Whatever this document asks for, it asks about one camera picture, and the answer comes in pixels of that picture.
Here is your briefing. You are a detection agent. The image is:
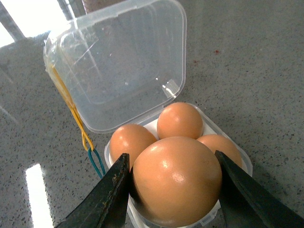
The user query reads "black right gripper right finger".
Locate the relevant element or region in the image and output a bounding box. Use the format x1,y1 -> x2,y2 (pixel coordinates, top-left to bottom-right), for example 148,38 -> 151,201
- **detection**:
215,151 -> 304,228

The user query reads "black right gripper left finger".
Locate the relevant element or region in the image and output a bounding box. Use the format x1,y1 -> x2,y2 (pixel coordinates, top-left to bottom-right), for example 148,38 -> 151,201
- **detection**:
57,153 -> 130,228

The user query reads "brown egg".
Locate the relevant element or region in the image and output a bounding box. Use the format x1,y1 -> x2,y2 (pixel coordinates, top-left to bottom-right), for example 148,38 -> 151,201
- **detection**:
109,124 -> 157,169
197,134 -> 242,168
131,137 -> 222,228
157,102 -> 203,139

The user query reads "clear plastic egg box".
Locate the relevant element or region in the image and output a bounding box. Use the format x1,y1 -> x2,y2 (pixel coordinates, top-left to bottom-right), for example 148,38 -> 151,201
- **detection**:
43,0 -> 253,228

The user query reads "teal rubber band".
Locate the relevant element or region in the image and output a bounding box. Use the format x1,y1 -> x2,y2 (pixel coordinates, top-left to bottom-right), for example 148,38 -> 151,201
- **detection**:
87,147 -> 106,179

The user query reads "yellow rubber band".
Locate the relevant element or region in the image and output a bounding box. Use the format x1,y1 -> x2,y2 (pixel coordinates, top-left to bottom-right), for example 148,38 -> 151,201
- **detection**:
50,65 -> 95,151

